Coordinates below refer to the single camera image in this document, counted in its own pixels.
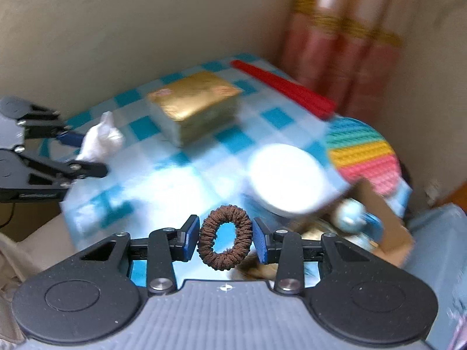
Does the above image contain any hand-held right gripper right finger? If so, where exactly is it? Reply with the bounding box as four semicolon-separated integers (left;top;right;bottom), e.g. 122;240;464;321
252;217;367;296

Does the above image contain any pink curtain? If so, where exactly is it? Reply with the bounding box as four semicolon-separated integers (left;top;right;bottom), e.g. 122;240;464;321
277;0;405;117

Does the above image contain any gold tissue pack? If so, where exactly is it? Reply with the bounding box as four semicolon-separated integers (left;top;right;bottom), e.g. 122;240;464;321
146;71;243;148

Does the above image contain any blue bed sheet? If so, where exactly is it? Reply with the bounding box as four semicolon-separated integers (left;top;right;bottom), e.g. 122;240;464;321
403;204;467;350

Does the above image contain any blue checkered tablecloth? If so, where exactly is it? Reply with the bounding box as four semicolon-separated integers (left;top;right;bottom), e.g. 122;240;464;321
40;53;413;288

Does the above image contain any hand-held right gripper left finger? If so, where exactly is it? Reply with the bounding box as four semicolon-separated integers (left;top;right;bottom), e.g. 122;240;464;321
78;214;201;297

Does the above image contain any black cable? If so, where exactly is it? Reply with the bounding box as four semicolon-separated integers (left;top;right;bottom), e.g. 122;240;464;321
0;202;16;228

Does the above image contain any brown scrunchie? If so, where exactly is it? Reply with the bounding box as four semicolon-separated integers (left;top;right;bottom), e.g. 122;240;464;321
197;205;253;271

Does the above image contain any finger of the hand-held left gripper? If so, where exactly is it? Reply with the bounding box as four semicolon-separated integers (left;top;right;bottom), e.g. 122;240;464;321
18;152;109;190
22;104;85;147

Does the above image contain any clear jar with white lid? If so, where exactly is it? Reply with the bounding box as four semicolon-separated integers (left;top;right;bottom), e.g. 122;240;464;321
248;144;329;216

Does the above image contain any rainbow pop bubble toy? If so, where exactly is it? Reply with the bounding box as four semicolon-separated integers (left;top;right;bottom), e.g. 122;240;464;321
325;117;402;197

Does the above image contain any red folded fan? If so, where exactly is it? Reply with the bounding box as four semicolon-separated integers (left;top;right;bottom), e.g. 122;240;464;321
230;60;337;121

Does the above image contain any white tissue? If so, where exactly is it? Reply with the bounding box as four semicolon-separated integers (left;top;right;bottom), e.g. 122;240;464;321
75;111;125;163

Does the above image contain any cardboard box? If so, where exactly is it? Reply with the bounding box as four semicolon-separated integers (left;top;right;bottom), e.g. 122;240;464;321
299;178;417;267

